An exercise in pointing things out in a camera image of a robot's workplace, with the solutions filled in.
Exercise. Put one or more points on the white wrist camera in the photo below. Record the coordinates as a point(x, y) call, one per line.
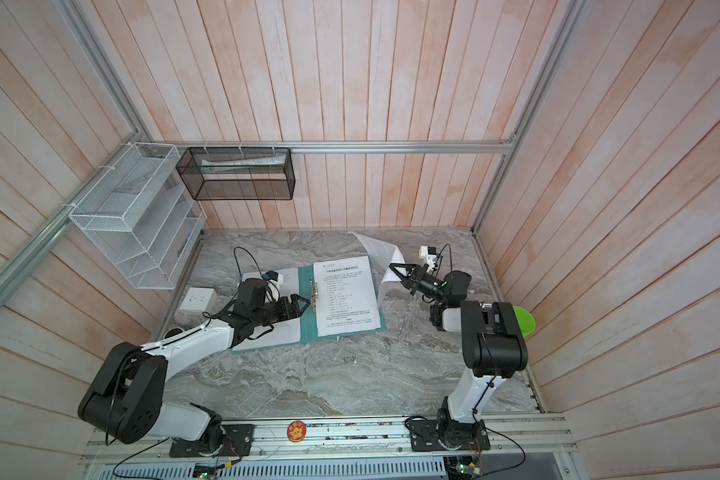
point(430, 258)
point(273, 277)

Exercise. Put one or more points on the white power socket box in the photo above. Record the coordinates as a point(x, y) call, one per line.
point(198, 300)

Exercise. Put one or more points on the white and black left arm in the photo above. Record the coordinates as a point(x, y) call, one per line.
point(125, 398)

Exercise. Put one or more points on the red round sticker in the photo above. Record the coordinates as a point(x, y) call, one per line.
point(296, 431)

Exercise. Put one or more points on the black wire mesh basket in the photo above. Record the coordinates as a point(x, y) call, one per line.
point(238, 173)

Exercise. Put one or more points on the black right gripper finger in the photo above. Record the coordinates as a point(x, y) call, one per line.
point(408, 284)
point(406, 270)

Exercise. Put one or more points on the green plastic goblet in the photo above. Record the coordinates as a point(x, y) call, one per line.
point(525, 320)

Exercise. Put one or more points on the paper with XDOF heading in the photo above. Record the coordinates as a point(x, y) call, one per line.
point(347, 301)

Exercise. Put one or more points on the white wire mesh shelf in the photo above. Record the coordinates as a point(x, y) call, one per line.
point(146, 227)

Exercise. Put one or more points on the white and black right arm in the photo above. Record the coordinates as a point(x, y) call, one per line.
point(493, 348)

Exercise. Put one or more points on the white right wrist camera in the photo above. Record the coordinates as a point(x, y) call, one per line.
point(430, 258)

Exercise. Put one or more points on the teal file folder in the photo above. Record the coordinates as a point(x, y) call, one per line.
point(301, 329)

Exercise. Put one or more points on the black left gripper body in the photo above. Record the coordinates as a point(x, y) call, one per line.
point(270, 311)

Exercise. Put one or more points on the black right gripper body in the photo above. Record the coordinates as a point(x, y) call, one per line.
point(429, 287)

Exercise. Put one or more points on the metal folder clip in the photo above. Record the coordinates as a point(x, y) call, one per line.
point(313, 294)

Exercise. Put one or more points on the pink tape roll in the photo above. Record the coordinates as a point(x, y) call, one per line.
point(173, 332)

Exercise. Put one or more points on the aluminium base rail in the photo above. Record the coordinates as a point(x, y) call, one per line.
point(510, 446)

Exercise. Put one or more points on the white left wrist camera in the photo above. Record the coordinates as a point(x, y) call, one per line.
point(273, 277)

